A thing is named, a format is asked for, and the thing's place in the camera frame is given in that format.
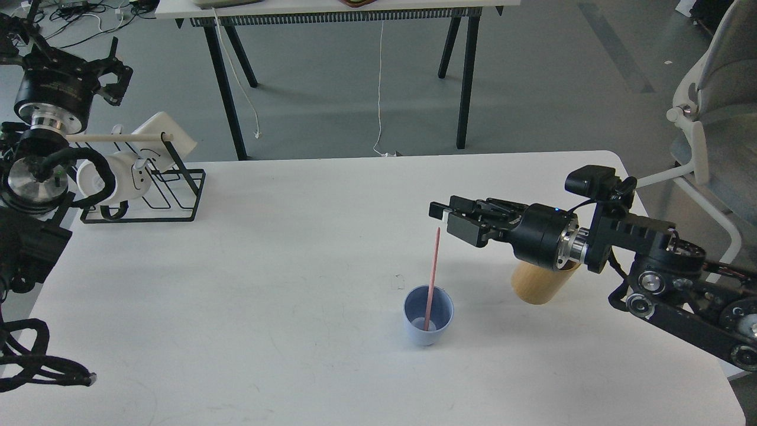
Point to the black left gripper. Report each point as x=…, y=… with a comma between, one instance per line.
x=65, y=89

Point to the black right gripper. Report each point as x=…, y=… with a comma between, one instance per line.
x=537, y=239

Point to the blue cup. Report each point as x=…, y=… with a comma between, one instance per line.
x=414, y=310

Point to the pink chopstick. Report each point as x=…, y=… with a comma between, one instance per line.
x=431, y=284

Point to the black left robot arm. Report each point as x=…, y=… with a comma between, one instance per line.
x=43, y=176

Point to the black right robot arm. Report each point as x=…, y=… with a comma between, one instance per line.
x=671, y=284

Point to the wooden cylindrical holder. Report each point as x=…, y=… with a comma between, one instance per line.
x=537, y=286

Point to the white mug on rack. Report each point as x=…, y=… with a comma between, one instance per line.
x=132, y=178

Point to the white background table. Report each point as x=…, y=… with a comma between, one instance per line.
x=219, y=21

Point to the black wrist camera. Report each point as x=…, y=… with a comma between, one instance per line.
x=600, y=184

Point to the black wire cup rack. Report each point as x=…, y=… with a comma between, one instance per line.
x=173, y=197

